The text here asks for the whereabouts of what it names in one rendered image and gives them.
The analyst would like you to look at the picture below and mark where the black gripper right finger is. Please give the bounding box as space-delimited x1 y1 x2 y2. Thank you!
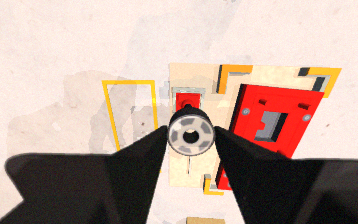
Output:
214 126 358 224

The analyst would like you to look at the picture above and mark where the yellow tape outline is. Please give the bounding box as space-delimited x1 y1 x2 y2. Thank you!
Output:
102 80 158 151

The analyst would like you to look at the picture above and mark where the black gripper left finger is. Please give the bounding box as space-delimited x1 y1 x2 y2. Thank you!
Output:
4 125 168 224

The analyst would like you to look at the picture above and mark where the grey wheel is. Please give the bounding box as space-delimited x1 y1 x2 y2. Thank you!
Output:
167 107 216 156

